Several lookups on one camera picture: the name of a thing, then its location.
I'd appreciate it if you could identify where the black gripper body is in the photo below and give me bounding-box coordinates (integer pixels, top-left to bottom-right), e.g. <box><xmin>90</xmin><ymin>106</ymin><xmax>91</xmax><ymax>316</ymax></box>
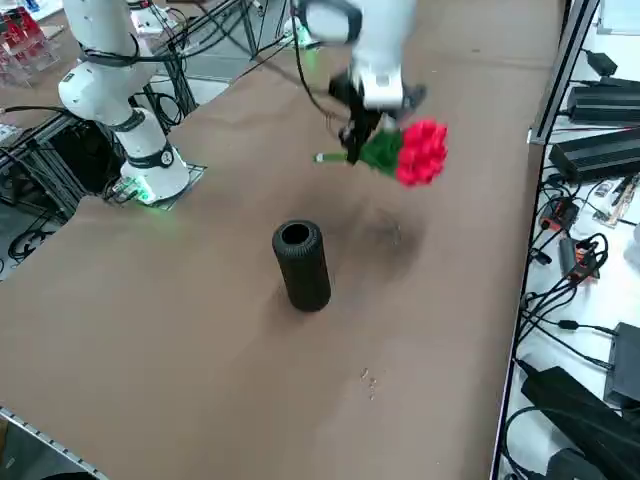
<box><xmin>327</xmin><ymin>73</ymin><xmax>429</xmax><ymax>132</ymax></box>

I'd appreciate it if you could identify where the red tulip bouquet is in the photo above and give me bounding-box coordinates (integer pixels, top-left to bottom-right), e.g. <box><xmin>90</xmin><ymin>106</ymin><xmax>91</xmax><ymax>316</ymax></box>
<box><xmin>313</xmin><ymin>118</ymin><xmax>449</xmax><ymax>189</ymax></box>

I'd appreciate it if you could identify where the black ribbed vase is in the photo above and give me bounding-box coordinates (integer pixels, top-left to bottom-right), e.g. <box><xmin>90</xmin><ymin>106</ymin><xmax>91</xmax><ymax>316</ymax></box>
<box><xmin>271</xmin><ymin>218</ymin><xmax>332</xmax><ymax>313</ymax></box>

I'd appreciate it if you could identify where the orange black device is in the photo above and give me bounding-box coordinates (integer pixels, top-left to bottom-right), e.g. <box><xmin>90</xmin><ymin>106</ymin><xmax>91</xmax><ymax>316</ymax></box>
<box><xmin>539</xmin><ymin>196</ymin><xmax>581</xmax><ymax>232</ymax></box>
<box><xmin>558</xmin><ymin>234</ymin><xmax>609</xmax><ymax>285</ymax></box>

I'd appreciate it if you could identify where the long black power brick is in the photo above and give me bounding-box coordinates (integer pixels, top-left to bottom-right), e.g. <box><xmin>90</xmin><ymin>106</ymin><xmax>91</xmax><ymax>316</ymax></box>
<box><xmin>548</xmin><ymin>127</ymin><xmax>640</xmax><ymax>182</ymax></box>

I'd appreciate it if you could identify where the printed packet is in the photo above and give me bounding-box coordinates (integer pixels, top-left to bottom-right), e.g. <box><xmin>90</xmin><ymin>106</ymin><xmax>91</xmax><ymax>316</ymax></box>
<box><xmin>592</xmin><ymin>174</ymin><xmax>640</xmax><ymax>229</ymax></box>

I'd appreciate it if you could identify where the small black adapter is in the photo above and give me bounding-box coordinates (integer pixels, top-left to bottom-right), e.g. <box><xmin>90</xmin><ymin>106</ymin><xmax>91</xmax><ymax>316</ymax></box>
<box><xmin>585</xmin><ymin>49</ymin><xmax>619</xmax><ymax>76</ymax></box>

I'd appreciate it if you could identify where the large black power brick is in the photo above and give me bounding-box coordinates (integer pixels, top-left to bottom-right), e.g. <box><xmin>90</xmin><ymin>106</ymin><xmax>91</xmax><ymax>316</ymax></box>
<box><xmin>520</xmin><ymin>366</ymin><xmax>640</xmax><ymax>469</ymax></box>

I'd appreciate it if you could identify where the clear acrylic rack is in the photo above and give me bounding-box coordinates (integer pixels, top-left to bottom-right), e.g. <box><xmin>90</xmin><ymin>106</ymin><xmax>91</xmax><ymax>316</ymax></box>
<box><xmin>0</xmin><ymin>7</ymin><xmax>61</xmax><ymax>89</ymax></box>

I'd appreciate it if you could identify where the black box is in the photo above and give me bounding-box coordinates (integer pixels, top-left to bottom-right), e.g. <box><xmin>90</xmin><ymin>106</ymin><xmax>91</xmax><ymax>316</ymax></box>
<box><xmin>603</xmin><ymin>322</ymin><xmax>640</xmax><ymax>406</ymax></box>

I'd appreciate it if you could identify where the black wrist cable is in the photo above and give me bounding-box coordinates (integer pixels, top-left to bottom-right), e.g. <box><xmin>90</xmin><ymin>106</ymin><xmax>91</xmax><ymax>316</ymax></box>
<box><xmin>292</xmin><ymin>29</ymin><xmax>351</xmax><ymax>126</ymax></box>

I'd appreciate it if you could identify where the aluminium camera post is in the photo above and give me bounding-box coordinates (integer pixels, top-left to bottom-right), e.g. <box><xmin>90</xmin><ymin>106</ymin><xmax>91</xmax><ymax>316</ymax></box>
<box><xmin>528</xmin><ymin>0</ymin><xmax>601</xmax><ymax>146</ymax></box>

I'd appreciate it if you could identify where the black cable with inline plug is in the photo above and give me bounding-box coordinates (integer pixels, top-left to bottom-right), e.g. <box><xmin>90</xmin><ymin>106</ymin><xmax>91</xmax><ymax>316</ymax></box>
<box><xmin>519</xmin><ymin>318</ymin><xmax>619</xmax><ymax>371</ymax></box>

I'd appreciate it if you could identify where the aluminium rail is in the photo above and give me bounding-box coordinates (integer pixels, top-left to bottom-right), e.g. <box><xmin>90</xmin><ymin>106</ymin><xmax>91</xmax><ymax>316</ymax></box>
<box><xmin>0</xmin><ymin>405</ymin><xmax>109</xmax><ymax>480</ymax></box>

